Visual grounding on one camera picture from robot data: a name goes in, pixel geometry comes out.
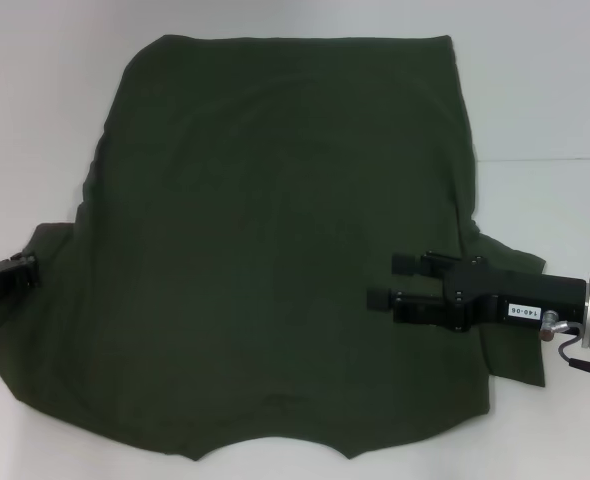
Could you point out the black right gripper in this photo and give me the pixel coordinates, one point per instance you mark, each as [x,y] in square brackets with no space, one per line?
[525,295]

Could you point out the dark green shirt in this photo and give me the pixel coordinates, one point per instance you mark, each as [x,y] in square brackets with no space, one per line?
[285,175]

